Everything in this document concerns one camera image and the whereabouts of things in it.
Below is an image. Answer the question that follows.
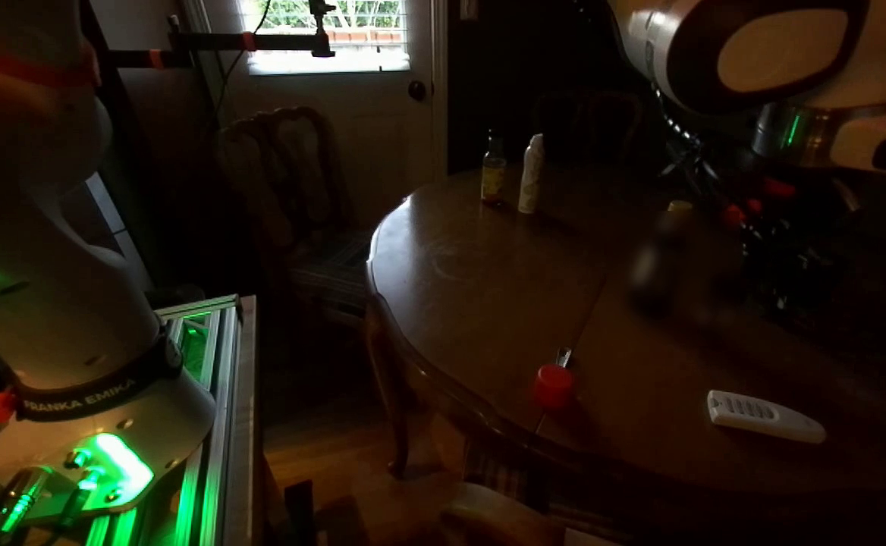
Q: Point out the window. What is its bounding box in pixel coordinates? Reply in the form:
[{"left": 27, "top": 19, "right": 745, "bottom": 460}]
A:
[{"left": 243, "top": 0, "right": 412, "bottom": 76}]

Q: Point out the wooden dining chair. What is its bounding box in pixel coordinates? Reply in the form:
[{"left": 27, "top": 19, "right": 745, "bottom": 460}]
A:
[{"left": 211, "top": 104, "right": 376, "bottom": 329}]

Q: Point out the white plastic bottle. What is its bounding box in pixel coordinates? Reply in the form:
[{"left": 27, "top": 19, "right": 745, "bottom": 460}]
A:
[{"left": 516, "top": 131, "right": 549, "bottom": 219}]

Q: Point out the small dark jar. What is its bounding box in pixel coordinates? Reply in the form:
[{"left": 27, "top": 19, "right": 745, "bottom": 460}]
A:
[{"left": 694, "top": 273, "right": 745, "bottom": 336}]

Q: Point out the small red cap bottle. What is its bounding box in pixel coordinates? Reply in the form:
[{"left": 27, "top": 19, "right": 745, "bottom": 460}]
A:
[{"left": 532, "top": 347, "right": 578, "bottom": 417}]

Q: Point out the dark glass bottle with cork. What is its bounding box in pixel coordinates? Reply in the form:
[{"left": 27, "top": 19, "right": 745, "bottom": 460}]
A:
[{"left": 629, "top": 198, "right": 697, "bottom": 320}]

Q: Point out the yellowish bottle with dark cap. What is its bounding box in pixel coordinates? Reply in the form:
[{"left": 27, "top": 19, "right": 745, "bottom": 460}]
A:
[{"left": 477, "top": 129, "right": 514, "bottom": 211}]

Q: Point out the aluminium profile robot stand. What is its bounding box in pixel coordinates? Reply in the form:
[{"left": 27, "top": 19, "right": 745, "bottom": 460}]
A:
[{"left": 76, "top": 291, "right": 260, "bottom": 546}]

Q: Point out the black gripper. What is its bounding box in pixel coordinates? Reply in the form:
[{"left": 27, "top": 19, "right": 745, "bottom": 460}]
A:
[{"left": 729, "top": 176, "right": 854, "bottom": 317}]

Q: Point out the black clamp bar camera mount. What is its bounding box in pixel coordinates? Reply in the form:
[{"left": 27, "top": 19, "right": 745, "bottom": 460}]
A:
[{"left": 76, "top": 0, "right": 341, "bottom": 70}]

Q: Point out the white remote control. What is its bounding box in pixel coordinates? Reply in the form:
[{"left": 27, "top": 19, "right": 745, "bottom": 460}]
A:
[{"left": 703, "top": 389, "right": 830, "bottom": 450}]

